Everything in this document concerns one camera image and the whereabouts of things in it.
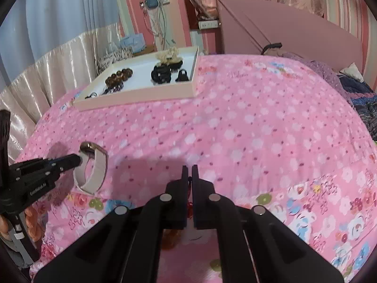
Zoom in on white power strip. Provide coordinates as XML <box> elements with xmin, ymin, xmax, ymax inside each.
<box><xmin>198</xmin><ymin>20</ymin><xmax>220</xmax><ymax>30</ymax></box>

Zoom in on beige fluffy hair scrunchie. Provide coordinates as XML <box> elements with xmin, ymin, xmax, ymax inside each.
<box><xmin>156</xmin><ymin>47</ymin><xmax>181</xmax><ymax>63</ymax></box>

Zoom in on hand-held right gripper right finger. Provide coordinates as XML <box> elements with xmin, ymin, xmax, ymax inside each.
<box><xmin>192</xmin><ymin>165</ymin><xmax>344</xmax><ymax>283</ymax></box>

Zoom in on white satin curtain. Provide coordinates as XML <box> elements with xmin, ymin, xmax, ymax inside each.
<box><xmin>0</xmin><ymin>24</ymin><xmax>126</xmax><ymax>157</ymax></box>

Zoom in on pink strap wristwatch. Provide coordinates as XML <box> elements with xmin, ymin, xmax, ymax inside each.
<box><xmin>72</xmin><ymin>141</ymin><xmax>108</xmax><ymax>196</ymax></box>

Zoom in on hanging charging cables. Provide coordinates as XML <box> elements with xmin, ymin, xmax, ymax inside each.
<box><xmin>141</xmin><ymin>6</ymin><xmax>169</xmax><ymax>51</ymax></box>

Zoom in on red cord pendant necklace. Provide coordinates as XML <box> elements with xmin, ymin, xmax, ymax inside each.
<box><xmin>188</xmin><ymin>176</ymin><xmax>194</xmax><ymax>214</ymax></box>

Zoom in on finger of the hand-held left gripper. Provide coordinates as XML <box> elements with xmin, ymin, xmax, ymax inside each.
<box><xmin>47</xmin><ymin>162</ymin><xmax>81</xmax><ymax>180</ymax></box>
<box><xmin>49</xmin><ymin>154</ymin><xmax>81</xmax><ymax>163</ymax></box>

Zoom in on black hair scrunchie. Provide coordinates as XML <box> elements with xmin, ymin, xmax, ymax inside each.
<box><xmin>156</xmin><ymin>60</ymin><xmax>184</xmax><ymax>71</ymax></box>

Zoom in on pink headboard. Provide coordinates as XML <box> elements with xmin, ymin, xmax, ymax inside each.
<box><xmin>216</xmin><ymin>0</ymin><xmax>365</xmax><ymax>72</ymax></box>

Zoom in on pink floral bedsheet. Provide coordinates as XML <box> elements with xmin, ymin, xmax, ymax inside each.
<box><xmin>12</xmin><ymin>54</ymin><xmax>377</xmax><ymax>283</ymax></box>

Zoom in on dark bead bracelet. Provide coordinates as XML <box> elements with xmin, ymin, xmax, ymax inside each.
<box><xmin>101</xmin><ymin>83</ymin><xmax>124</xmax><ymax>95</ymax></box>

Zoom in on white shallow cardboard box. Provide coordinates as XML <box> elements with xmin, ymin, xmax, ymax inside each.
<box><xmin>73</xmin><ymin>46</ymin><xmax>200</xmax><ymax>112</ymax></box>

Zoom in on white pillow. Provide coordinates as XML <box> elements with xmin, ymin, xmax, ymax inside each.
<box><xmin>340</xmin><ymin>62</ymin><xmax>365</xmax><ymax>82</ymax></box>

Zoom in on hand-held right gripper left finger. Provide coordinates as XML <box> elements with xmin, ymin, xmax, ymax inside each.
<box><xmin>34</xmin><ymin>165</ymin><xmax>189</xmax><ymax>283</ymax></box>

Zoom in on dark patterned blanket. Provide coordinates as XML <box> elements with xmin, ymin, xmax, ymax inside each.
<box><xmin>283</xmin><ymin>51</ymin><xmax>377</xmax><ymax>142</ymax></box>

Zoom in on brown bead bracelet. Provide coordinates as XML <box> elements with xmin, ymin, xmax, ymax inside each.
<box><xmin>105</xmin><ymin>68</ymin><xmax>134</xmax><ymax>87</ymax></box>

